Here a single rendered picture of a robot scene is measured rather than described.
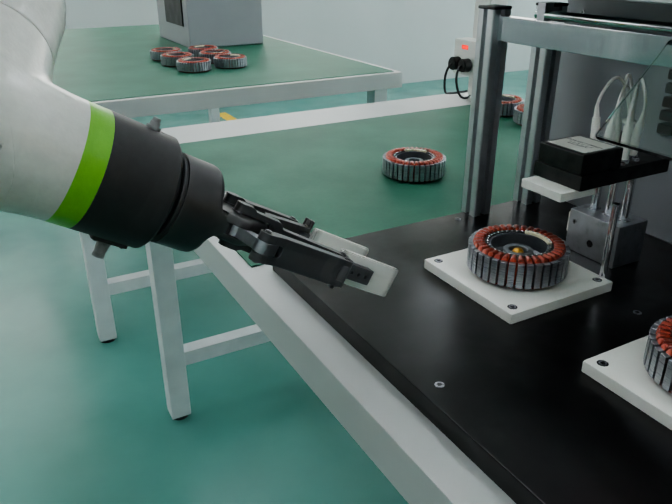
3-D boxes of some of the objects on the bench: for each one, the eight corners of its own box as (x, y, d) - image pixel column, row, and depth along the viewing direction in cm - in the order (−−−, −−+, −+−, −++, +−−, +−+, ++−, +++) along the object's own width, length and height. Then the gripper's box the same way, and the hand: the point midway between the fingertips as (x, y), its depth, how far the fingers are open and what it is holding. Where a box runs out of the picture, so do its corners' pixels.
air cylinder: (611, 269, 78) (619, 227, 76) (563, 246, 84) (570, 206, 82) (639, 260, 81) (648, 219, 78) (591, 239, 87) (598, 200, 84)
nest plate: (510, 325, 67) (511, 314, 66) (423, 268, 79) (424, 258, 78) (611, 291, 73) (613, 281, 73) (517, 243, 85) (518, 234, 85)
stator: (443, 186, 112) (444, 165, 110) (378, 182, 114) (378, 161, 112) (446, 166, 122) (447, 147, 120) (386, 163, 124) (386, 144, 122)
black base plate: (797, 775, 32) (811, 748, 31) (272, 270, 83) (271, 254, 82) (1124, 453, 53) (1138, 431, 52) (543, 206, 104) (545, 192, 103)
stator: (512, 302, 69) (516, 270, 67) (446, 261, 78) (449, 232, 76) (587, 278, 74) (593, 248, 72) (517, 242, 83) (521, 215, 81)
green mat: (251, 267, 84) (251, 266, 84) (136, 150, 132) (136, 149, 132) (708, 161, 125) (709, 160, 125) (493, 102, 174) (493, 101, 173)
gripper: (116, 202, 59) (318, 270, 73) (172, 282, 45) (409, 347, 59) (149, 126, 58) (347, 209, 72) (217, 183, 44) (448, 273, 58)
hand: (351, 263), depth 63 cm, fingers open, 5 cm apart
